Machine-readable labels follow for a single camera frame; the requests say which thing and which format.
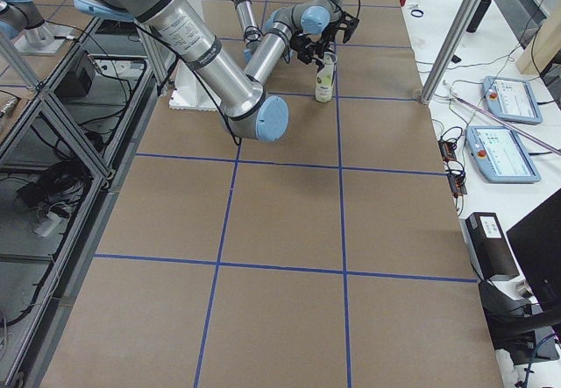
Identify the clear tennis ball can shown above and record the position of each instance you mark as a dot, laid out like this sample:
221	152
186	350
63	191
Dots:
334	63

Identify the plain yellow tennis ball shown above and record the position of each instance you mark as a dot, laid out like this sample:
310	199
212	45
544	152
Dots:
325	75

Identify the tennis ball with Wilson logo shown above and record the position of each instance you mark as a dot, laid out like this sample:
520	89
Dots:
323	93

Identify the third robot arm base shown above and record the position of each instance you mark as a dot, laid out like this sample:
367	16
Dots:
22	22

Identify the teach pendant far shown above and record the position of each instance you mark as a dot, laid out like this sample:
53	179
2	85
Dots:
512	100

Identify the teach pendant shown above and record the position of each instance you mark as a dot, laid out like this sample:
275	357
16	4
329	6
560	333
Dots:
512	100
500	155

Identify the orange circuit board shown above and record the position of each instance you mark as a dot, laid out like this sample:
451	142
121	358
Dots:
455	170

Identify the teach pendant near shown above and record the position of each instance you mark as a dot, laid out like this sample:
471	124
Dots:
500	155

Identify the black box with label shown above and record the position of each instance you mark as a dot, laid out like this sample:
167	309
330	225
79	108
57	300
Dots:
492	256

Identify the black computer monitor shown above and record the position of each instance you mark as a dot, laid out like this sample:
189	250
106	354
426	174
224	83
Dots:
535	241

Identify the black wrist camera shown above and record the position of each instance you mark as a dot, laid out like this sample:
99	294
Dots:
348	24

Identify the aluminium frame post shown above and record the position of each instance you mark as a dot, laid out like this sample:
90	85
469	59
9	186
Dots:
458	27

